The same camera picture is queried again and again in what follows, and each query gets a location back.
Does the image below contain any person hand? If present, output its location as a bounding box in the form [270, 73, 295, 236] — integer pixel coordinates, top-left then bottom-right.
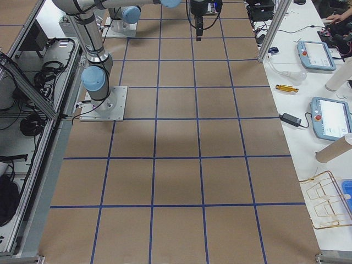
[326, 14, 348, 24]

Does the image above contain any gold cylindrical tool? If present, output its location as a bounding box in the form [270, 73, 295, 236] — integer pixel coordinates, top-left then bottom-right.
[275, 85, 299, 93]

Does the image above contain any far blue teach pendant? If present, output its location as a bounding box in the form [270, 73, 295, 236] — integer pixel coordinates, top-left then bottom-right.
[296, 41, 336, 72]

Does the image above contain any small blue device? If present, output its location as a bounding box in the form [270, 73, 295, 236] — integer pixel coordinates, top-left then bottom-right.
[268, 47, 279, 54]

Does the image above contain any gold wire rack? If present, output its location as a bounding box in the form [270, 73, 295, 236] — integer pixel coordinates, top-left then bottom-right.
[299, 170, 351, 230]

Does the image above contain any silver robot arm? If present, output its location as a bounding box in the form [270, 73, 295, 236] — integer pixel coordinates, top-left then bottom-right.
[108, 5, 141, 32]
[53, 1, 181, 110]

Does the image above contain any aluminium frame post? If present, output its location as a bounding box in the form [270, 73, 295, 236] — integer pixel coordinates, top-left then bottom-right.
[257, 0, 291, 62]

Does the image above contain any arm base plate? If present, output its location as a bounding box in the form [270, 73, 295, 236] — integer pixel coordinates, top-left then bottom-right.
[79, 86, 128, 122]
[102, 16, 138, 38]

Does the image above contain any black power adapter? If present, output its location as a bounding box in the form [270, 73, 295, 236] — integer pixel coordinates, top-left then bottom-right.
[279, 113, 301, 127]

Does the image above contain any blue teach pendant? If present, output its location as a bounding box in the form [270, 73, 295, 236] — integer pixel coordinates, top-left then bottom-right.
[296, 41, 336, 72]
[310, 97, 351, 141]

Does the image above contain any near blue teach pendant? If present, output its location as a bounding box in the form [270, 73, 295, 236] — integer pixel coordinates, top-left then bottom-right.
[310, 97, 351, 141]

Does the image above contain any cardboard tube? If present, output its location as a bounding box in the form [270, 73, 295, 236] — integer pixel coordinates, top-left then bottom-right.
[315, 133, 351, 163]

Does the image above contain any blue plastic box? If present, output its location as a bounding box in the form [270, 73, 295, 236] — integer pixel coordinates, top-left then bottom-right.
[342, 180, 352, 212]

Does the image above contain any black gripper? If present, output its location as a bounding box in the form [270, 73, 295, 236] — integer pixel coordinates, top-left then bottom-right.
[190, 0, 207, 42]

